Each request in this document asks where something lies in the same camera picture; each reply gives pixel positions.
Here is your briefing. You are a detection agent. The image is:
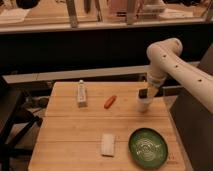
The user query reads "black eraser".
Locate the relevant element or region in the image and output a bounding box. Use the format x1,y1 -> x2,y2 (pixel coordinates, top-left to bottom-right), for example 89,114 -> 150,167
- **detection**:
138,89 -> 148,99

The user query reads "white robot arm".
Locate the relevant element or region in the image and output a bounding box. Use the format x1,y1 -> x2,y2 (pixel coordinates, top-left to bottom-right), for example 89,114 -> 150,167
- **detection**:
146,38 -> 213,114

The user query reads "white ceramic cup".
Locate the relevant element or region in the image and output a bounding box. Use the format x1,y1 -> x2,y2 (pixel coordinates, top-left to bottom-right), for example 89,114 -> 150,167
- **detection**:
138,97 -> 153,112

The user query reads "green round plate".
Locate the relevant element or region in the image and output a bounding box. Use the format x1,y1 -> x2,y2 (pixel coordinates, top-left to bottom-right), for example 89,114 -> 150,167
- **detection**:
128,128 -> 168,170

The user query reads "white glue tube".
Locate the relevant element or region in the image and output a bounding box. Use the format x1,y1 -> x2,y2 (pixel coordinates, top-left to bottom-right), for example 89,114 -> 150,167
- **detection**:
77,80 -> 87,107

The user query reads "black chair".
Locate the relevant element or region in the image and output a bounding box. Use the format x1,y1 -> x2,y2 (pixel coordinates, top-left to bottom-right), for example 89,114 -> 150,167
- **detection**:
0,75 -> 42,171

